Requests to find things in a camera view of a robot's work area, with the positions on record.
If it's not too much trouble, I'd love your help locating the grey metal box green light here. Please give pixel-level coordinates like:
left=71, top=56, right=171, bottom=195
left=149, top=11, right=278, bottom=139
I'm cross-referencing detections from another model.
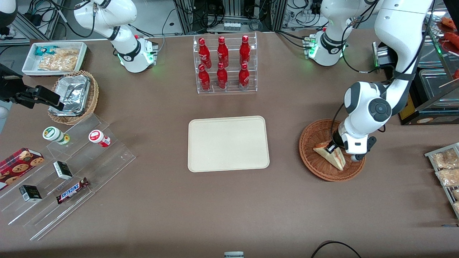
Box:
left=372, top=41, right=395, bottom=68

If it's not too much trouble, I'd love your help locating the black cable on table edge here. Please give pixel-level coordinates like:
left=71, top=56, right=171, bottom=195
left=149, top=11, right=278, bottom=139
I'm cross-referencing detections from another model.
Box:
left=310, top=241, right=363, bottom=258

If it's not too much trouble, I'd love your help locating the clear acrylic stepped display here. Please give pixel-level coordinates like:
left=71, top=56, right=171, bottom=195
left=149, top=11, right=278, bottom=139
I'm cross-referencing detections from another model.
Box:
left=0, top=114, right=136, bottom=241

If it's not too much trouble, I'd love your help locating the round brown wicker basket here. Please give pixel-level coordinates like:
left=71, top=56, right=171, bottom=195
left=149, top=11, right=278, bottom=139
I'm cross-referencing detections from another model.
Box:
left=299, top=119, right=366, bottom=182

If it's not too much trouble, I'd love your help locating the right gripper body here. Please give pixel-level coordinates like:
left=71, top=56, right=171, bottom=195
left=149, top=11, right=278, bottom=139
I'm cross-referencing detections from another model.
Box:
left=0, top=64, right=37, bottom=108

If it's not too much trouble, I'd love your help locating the clear acrylic bottle rack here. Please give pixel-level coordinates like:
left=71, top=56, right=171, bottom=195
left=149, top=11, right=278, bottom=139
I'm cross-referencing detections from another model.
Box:
left=193, top=32, right=258, bottom=94

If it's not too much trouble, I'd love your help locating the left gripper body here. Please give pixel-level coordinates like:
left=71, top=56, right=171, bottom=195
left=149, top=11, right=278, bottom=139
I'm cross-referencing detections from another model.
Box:
left=333, top=124, right=370, bottom=162

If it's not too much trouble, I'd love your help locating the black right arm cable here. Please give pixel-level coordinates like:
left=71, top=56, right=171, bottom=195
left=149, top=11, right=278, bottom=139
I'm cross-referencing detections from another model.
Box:
left=50, top=0, right=99, bottom=38

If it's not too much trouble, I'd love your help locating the clear bag of chips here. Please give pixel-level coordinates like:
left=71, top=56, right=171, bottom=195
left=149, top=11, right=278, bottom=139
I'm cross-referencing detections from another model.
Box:
left=38, top=54, right=78, bottom=72
left=54, top=48, right=80, bottom=58

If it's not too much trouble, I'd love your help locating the steel pan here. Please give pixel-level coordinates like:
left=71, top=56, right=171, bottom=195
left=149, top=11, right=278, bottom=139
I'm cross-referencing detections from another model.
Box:
left=418, top=39, right=445, bottom=67

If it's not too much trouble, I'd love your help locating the white power strip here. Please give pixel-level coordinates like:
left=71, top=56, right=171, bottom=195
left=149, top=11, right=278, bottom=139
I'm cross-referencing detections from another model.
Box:
left=286, top=9, right=325, bottom=27

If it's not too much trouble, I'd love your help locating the cream plastic tray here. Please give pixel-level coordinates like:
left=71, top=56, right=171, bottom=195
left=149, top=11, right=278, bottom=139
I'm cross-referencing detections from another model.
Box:
left=188, top=115, right=270, bottom=173

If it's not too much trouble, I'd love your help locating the black food warmer appliance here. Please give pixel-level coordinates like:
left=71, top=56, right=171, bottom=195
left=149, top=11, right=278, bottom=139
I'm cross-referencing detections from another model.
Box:
left=373, top=7, right=459, bottom=126

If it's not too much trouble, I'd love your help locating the tray of bagged snacks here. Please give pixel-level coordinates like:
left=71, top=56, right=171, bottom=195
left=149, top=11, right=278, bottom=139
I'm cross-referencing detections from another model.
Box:
left=425, top=143, right=459, bottom=219

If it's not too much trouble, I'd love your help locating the light wicker basket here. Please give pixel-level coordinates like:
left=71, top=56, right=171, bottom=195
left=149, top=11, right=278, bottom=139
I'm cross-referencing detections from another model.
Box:
left=48, top=70, right=99, bottom=125

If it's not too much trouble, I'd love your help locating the white rectangular snack bin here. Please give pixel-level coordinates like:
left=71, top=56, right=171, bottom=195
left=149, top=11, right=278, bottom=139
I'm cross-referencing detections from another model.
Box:
left=22, top=42, right=88, bottom=77

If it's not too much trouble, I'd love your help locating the snickers bar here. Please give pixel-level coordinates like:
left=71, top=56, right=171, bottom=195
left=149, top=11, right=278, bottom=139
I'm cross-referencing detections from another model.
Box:
left=56, top=177, right=90, bottom=205

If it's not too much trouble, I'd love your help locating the small black carton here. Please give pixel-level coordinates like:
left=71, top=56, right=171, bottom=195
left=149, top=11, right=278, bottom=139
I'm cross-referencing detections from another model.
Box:
left=53, top=161, right=73, bottom=180
left=19, top=185, right=42, bottom=202

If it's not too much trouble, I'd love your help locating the aluminium foil container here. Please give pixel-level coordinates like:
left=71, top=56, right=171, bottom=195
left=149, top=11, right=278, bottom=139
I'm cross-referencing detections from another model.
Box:
left=48, top=75, right=91, bottom=117

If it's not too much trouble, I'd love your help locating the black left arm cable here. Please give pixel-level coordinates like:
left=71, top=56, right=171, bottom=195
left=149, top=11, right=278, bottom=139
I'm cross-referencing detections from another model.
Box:
left=330, top=0, right=436, bottom=144

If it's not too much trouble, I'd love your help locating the green lid cup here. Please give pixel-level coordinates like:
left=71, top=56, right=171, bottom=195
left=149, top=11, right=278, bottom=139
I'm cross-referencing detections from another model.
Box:
left=43, top=126, right=70, bottom=145

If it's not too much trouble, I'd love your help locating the red cookie box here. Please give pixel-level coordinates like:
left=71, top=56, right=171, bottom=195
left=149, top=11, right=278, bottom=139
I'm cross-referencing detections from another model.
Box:
left=0, top=148, right=45, bottom=191

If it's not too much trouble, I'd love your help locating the aluminium profile rail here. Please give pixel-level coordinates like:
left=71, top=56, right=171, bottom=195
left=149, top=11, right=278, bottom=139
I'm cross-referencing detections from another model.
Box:
left=11, top=0, right=66, bottom=40

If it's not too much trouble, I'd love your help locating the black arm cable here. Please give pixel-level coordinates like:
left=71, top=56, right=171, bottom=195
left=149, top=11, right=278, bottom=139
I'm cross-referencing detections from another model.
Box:
left=50, top=0, right=99, bottom=38
left=330, top=0, right=436, bottom=144

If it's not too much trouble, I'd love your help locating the triangular sandwich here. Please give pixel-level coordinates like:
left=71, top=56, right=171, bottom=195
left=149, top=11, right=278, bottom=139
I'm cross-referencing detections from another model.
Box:
left=313, top=141, right=346, bottom=171

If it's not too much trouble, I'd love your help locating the red lid cup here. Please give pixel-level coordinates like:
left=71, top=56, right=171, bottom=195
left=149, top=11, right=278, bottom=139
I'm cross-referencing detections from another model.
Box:
left=89, top=130, right=111, bottom=148

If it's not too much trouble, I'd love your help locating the red cola bottle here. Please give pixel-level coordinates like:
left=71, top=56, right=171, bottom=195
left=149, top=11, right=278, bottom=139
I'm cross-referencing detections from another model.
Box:
left=198, top=64, right=211, bottom=91
left=238, top=63, right=250, bottom=90
left=198, top=38, right=212, bottom=69
left=217, top=62, right=228, bottom=90
left=217, top=36, right=229, bottom=68
left=240, top=35, right=251, bottom=66

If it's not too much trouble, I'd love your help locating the aluminium frame rack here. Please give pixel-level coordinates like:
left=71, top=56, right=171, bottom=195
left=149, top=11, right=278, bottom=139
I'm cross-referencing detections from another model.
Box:
left=172, top=0, right=288, bottom=35

